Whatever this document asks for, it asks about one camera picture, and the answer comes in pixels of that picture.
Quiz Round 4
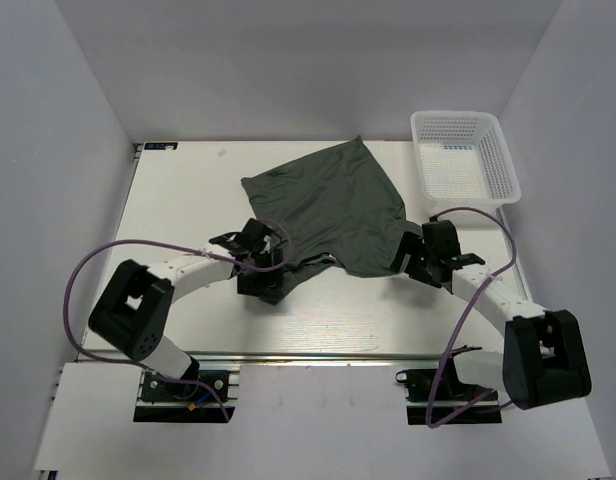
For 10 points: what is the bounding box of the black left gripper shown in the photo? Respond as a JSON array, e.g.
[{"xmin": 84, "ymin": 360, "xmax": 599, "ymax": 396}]
[{"xmin": 238, "ymin": 249, "xmax": 285, "ymax": 297}]

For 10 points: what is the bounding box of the dark green t-shirt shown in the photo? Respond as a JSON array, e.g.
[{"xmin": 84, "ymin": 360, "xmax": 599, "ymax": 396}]
[{"xmin": 241, "ymin": 138, "xmax": 416, "ymax": 305}]

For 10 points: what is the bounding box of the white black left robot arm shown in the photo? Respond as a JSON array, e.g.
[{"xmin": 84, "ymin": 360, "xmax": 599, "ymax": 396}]
[{"xmin": 88, "ymin": 218, "xmax": 292, "ymax": 399}]

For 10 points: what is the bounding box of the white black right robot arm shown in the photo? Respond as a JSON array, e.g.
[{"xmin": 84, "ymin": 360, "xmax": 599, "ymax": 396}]
[{"xmin": 391, "ymin": 220, "xmax": 592, "ymax": 410}]

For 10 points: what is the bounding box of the white perforated plastic basket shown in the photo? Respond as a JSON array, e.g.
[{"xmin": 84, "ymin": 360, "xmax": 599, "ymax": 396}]
[{"xmin": 410, "ymin": 110, "xmax": 521, "ymax": 211}]

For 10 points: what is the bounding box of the dark label sticker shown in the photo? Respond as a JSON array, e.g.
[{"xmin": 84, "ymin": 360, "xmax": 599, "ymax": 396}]
[{"xmin": 143, "ymin": 142, "xmax": 178, "ymax": 151}]

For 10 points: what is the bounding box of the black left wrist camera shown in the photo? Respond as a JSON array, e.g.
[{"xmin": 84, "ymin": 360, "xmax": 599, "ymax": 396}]
[{"xmin": 208, "ymin": 232, "xmax": 252, "ymax": 252}]

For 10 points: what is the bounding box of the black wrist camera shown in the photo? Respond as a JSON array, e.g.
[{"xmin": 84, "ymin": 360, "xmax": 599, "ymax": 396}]
[
  {"xmin": 444, "ymin": 253, "xmax": 485, "ymax": 270},
  {"xmin": 208, "ymin": 232, "xmax": 252, "ymax": 252}
]

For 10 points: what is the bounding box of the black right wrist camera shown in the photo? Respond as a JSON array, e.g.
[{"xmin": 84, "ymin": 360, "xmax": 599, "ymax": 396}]
[{"xmin": 444, "ymin": 253, "xmax": 485, "ymax": 270}]

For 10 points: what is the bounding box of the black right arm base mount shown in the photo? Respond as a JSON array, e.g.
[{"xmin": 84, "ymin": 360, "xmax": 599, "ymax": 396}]
[{"xmin": 395, "ymin": 368, "xmax": 502, "ymax": 426}]

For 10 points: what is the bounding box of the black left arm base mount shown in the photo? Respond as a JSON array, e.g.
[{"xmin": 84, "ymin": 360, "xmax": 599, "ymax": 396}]
[{"xmin": 133, "ymin": 370, "xmax": 239, "ymax": 424}]

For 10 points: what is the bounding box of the aluminium table edge rail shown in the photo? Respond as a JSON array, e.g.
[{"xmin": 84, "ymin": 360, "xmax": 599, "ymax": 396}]
[{"xmin": 75, "ymin": 349, "xmax": 557, "ymax": 369}]

